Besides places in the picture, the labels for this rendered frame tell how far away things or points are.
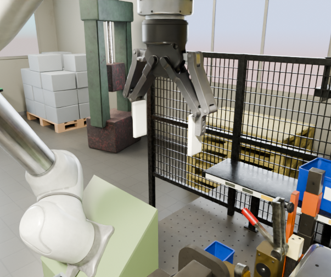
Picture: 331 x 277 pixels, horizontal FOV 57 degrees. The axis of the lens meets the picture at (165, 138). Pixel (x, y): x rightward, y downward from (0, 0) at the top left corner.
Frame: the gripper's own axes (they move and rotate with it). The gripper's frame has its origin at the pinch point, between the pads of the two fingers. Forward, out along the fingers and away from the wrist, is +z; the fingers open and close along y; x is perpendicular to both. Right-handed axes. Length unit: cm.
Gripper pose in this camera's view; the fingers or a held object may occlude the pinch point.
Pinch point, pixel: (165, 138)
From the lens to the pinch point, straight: 55.6
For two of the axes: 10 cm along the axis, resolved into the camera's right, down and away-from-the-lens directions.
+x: 6.8, -2.4, 6.9
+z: 0.0, 9.4, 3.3
